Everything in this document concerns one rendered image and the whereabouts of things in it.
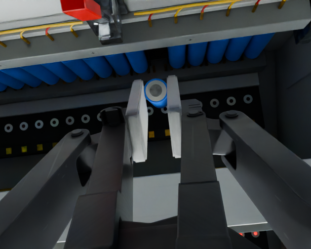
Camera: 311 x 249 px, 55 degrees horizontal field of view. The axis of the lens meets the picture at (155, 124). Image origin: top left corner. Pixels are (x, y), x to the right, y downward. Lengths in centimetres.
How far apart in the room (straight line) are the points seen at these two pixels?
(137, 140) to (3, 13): 15
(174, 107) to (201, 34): 11
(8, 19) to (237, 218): 23
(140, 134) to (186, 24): 12
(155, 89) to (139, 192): 8
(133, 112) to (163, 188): 10
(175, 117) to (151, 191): 10
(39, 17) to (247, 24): 16
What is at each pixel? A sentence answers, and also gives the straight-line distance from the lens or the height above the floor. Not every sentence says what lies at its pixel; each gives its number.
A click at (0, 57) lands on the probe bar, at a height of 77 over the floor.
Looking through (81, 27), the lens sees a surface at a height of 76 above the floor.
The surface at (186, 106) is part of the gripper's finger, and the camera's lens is 18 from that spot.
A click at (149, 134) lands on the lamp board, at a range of 37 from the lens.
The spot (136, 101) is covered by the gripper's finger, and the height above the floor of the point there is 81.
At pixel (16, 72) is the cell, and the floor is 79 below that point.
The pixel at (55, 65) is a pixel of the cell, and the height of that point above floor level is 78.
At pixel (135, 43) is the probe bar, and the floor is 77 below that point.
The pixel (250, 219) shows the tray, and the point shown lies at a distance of 25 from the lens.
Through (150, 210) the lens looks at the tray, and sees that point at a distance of 25.
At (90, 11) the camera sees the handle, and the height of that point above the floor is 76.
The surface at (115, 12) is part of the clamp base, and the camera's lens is 22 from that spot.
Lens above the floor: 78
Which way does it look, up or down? 14 degrees up
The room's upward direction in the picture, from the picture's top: 172 degrees clockwise
